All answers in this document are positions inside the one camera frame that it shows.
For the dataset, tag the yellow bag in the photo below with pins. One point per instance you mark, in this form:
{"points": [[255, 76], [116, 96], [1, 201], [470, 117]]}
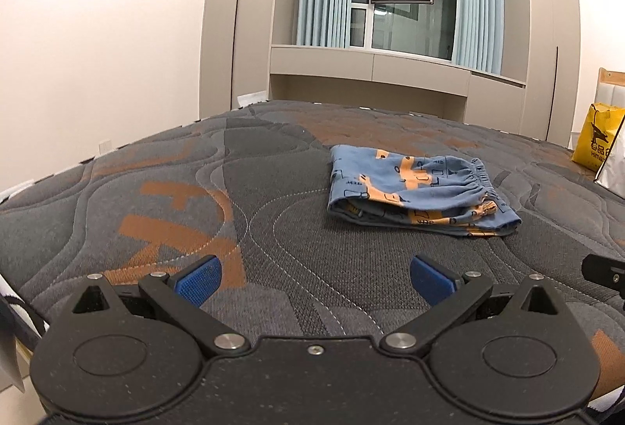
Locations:
{"points": [[597, 135]]}

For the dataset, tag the blue orange patterned pants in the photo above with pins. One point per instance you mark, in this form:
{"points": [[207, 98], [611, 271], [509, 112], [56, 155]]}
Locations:
{"points": [[445, 194]]}

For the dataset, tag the beige wardrobe cabinet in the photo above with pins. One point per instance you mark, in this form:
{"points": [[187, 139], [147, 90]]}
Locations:
{"points": [[235, 50], [541, 49]]}

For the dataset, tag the grey orange quilted mattress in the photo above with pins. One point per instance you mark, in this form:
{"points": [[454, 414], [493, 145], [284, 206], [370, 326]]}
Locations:
{"points": [[251, 188]]}

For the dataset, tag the white shopping bag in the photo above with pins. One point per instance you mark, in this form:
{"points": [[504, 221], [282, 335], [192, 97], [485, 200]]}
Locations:
{"points": [[611, 175]]}

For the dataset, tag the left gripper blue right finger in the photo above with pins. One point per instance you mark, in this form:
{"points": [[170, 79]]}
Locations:
{"points": [[432, 281]]}

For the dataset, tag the beige window sill cabinet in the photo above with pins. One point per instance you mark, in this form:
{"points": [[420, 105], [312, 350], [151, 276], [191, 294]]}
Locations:
{"points": [[362, 78]]}

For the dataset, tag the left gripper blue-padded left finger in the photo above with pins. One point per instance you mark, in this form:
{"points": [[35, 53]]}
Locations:
{"points": [[197, 282]]}

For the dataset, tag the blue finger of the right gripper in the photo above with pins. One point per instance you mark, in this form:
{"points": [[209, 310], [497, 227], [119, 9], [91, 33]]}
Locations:
{"points": [[604, 271]]}

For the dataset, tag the wooden padded headboard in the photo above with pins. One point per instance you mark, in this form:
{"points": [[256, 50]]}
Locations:
{"points": [[610, 88]]}

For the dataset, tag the right beige wardrobe cabinet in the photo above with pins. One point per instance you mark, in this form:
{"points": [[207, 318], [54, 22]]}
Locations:
{"points": [[541, 49]]}

